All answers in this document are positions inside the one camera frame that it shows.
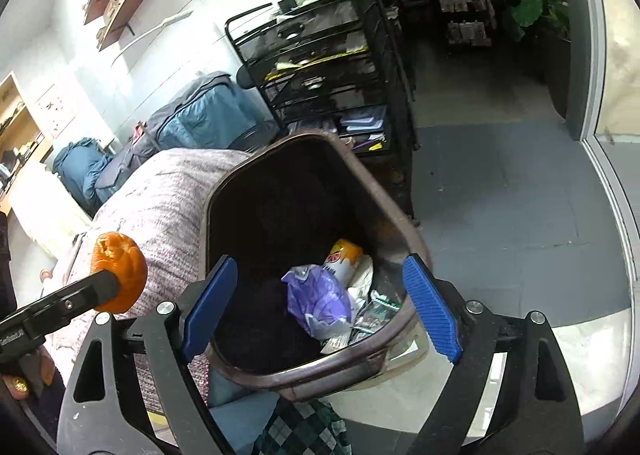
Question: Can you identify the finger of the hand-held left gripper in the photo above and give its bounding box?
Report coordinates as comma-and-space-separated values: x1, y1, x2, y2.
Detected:
30, 269, 121, 331

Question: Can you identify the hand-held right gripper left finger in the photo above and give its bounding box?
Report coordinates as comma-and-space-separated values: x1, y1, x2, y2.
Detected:
56, 255, 239, 455

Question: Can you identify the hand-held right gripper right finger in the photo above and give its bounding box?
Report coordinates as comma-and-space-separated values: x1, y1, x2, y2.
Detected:
402, 254, 585, 455

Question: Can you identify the green printed foil wrapper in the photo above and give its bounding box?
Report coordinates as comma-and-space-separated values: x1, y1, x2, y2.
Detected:
350, 289, 403, 336

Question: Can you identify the orange mandarin peel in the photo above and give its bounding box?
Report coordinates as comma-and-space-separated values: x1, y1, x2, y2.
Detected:
90, 232, 149, 314

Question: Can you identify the white plastic bottle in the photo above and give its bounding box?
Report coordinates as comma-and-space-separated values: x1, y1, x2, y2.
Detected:
324, 237, 365, 286

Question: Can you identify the purple plastic packet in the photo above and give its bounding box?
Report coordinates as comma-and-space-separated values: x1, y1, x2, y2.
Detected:
281, 264, 355, 340

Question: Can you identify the brown trash bin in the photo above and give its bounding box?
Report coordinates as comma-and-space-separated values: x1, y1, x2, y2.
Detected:
202, 132, 436, 403

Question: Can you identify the person's left hand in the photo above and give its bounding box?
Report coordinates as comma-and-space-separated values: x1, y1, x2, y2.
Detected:
0, 352, 57, 403

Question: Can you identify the cream cloth cover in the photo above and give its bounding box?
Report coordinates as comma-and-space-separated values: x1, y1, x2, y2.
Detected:
7, 165, 93, 256

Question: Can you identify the light blue cloth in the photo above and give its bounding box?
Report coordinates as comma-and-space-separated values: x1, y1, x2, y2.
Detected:
207, 365, 281, 455

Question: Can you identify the blue cloth pile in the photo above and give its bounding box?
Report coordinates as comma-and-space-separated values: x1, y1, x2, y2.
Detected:
51, 138, 113, 216

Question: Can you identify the green plaid cloth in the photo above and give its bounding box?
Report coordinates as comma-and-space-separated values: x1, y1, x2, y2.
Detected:
252, 397, 351, 455

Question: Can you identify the wooden bookcase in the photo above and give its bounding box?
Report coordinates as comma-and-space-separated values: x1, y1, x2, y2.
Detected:
0, 70, 56, 216

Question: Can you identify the blue grey suitcase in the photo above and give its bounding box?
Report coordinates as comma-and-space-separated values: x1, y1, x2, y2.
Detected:
95, 71, 278, 203

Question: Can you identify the black stool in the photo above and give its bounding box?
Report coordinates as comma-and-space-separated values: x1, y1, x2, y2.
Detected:
235, 66, 266, 91

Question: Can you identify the white floor lamp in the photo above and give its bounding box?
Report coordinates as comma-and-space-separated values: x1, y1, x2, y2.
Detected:
107, 9, 195, 68

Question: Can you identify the potted plant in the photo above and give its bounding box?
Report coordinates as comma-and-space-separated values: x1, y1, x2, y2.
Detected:
502, 0, 571, 43

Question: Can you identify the wall poster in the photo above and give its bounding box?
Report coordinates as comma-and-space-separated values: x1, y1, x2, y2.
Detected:
30, 80, 81, 141

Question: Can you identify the black wire cart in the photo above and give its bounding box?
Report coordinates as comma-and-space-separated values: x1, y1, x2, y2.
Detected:
224, 0, 421, 231

